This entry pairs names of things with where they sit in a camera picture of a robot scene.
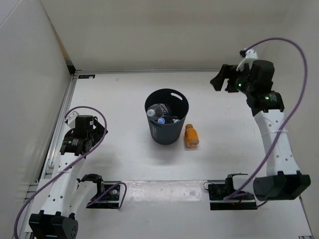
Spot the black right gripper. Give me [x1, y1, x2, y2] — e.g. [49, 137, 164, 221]
[209, 65, 254, 96]

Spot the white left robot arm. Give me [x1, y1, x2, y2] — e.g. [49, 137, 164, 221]
[28, 115, 107, 239]

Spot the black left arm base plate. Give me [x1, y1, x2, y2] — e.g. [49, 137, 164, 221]
[86, 182, 122, 209]

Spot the dark grey plastic bin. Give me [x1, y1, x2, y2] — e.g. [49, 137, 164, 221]
[145, 89, 189, 145]

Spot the dark label sticker left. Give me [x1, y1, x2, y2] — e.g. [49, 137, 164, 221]
[78, 75, 95, 79]

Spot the orange juice bottle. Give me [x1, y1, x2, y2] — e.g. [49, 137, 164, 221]
[184, 124, 199, 148]

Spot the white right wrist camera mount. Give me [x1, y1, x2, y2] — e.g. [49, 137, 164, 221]
[236, 48, 258, 72]

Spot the aluminium table frame rail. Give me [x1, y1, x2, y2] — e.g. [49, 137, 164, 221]
[12, 61, 77, 239]

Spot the blue label Pocari Sweat bottle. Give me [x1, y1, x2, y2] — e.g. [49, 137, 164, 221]
[157, 116, 171, 124]

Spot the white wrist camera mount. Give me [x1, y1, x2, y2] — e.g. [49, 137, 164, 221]
[236, 48, 258, 72]
[64, 111, 79, 128]

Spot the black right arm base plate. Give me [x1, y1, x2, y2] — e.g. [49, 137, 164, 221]
[203, 180, 257, 211]

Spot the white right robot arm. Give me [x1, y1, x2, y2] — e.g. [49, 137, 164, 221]
[210, 60, 311, 201]

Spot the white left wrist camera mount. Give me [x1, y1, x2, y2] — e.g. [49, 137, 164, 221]
[64, 111, 79, 128]

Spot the clear bottle orange blue label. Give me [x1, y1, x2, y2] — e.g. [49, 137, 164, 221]
[146, 104, 171, 119]

